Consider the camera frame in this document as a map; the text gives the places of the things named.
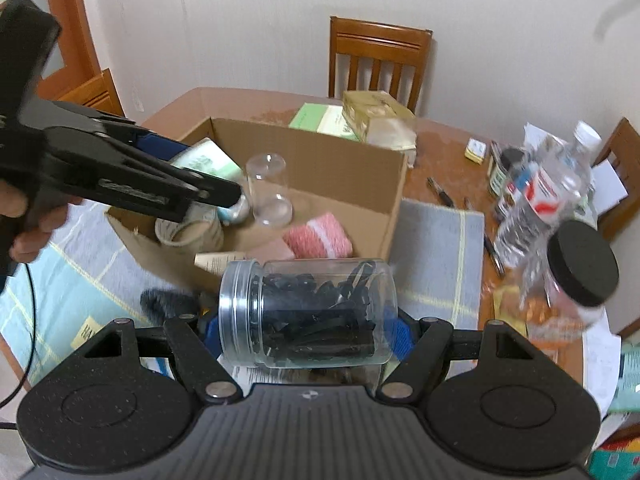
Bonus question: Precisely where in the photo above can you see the small blue cap bottle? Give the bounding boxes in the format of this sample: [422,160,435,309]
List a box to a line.
[495,162,538,221]

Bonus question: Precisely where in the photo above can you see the wooden door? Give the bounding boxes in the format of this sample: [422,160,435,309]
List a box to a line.
[0,0,108,101]

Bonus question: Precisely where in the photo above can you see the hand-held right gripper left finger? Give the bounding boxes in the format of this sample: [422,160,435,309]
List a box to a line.
[72,312,240,403]

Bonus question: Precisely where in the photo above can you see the black lid snack jar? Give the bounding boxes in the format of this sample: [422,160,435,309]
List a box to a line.
[520,220,621,341]

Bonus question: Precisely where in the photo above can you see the blue checked towel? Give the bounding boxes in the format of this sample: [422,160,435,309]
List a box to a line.
[0,199,486,411]

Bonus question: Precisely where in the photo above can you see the white paper sheets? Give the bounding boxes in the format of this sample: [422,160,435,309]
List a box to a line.
[524,122,628,216]

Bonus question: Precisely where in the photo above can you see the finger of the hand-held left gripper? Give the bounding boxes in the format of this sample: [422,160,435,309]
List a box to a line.
[99,137,242,224]
[57,101,192,160]

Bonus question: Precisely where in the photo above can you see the green white flat box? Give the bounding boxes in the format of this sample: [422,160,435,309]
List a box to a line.
[289,102,361,142]

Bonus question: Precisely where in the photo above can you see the small dark lid jar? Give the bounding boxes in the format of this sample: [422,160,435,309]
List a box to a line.
[487,147,526,198]

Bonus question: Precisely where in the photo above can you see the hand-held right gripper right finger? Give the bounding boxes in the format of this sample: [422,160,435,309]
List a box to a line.
[377,310,548,401]

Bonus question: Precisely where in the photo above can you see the clear plastic jar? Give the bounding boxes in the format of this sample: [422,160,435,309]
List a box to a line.
[245,152,295,228]

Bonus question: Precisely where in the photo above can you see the clear jar of black clips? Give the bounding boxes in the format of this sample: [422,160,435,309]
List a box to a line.
[218,258,398,368]

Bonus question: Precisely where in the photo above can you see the teal plastic packets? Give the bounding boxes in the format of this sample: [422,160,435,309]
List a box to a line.
[617,340,640,413]

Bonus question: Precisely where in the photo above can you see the cream carton box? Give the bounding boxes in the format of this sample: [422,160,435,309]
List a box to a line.
[194,251,251,277]

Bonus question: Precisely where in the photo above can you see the clear plastic water bottle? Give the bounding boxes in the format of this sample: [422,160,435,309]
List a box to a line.
[492,121,603,268]

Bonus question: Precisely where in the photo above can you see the blue knitted sock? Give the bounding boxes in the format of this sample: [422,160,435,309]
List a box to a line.
[140,287,201,321]

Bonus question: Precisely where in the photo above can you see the brown cardboard box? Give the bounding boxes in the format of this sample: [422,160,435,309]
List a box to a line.
[105,117,408,293]

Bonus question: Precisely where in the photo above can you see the pink knitted sock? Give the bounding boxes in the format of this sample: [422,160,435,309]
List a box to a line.
[282,212,353,261]

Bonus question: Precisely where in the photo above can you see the colourful patterned cloth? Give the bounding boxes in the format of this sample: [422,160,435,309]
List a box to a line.
[590,440,640,480]

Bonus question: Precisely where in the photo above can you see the black pen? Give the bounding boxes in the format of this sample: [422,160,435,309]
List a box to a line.
[427,177,454,209]
[482,232,507,277]

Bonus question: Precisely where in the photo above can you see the printed white paper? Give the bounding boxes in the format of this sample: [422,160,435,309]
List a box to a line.
[582,305,623,416]

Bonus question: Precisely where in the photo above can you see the gold tissue box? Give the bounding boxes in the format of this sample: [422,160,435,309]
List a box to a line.
[341,90,418,153]

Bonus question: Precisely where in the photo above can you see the green tissue packet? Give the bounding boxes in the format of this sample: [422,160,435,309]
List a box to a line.
[170,139,243,196]

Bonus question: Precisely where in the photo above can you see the clear packing tape roll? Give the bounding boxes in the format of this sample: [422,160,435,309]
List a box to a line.
[154,205,225,251]

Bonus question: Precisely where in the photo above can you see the yellow snack packet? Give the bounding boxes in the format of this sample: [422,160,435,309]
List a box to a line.
[492,280,531,322]

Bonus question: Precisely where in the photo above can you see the person's left hand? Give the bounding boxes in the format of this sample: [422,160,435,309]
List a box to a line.
[0,180,85,265]

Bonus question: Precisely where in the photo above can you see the black cable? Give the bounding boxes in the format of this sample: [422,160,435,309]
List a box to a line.
[0,260,37,431]

